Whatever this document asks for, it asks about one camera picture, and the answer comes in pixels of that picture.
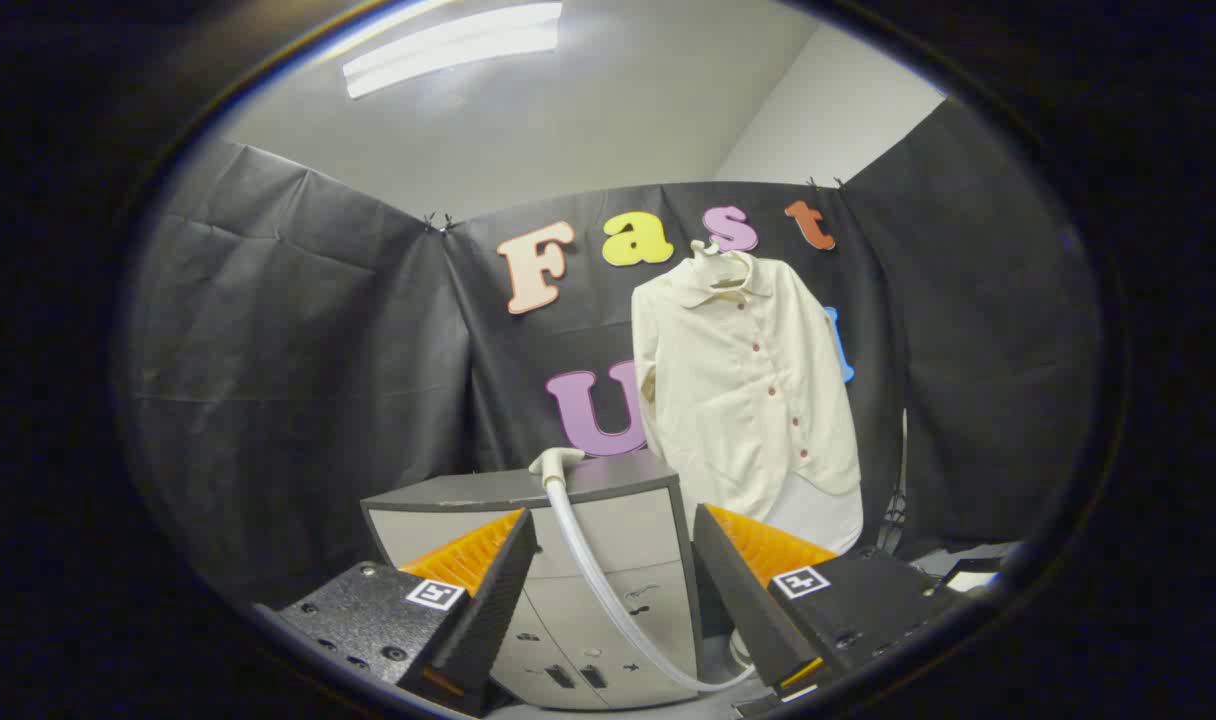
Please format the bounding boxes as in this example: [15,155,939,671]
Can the grey cabinet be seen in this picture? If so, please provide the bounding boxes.
[360,450,709,711]

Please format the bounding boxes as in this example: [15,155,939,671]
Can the white clothes hanger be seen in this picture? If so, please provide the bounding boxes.
[690,240,754,291]

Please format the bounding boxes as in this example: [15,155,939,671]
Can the white cloth panel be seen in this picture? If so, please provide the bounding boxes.
[763,470,865,557]

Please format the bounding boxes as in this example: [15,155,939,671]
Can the white garment steamer head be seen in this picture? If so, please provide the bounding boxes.
[528,447,587,489]

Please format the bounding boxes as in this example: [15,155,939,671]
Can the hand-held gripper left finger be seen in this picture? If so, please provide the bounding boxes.
[253,508,539,717]

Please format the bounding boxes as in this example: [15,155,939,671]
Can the ceiling light panel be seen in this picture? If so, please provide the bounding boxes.
[343,2,564,99]

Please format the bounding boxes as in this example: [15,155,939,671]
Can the black electronic box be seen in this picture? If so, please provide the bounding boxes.
[913,543,1021,597]

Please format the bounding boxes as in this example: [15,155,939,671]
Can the cream button-up shirt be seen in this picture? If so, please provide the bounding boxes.
[631,250,862,531]

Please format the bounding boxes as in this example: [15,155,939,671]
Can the black backdrop cloth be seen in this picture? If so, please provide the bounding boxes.
[118,98,1104,611]

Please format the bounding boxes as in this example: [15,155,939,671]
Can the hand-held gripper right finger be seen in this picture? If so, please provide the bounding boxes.
[692,503,979,701]

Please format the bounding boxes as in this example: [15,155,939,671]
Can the thin black cables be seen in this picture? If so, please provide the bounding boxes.
[876,410,911,557]

